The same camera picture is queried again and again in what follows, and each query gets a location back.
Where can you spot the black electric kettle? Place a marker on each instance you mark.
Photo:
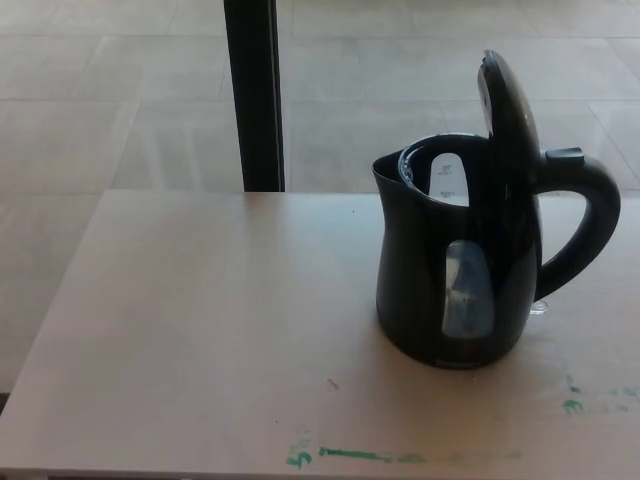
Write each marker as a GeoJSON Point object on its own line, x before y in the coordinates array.
{"type": "Point", "coordinates": [415, 280]}

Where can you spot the black vertical post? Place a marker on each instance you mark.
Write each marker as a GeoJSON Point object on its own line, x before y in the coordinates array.
{"type": "Point", "coordinates": [255, 100]}

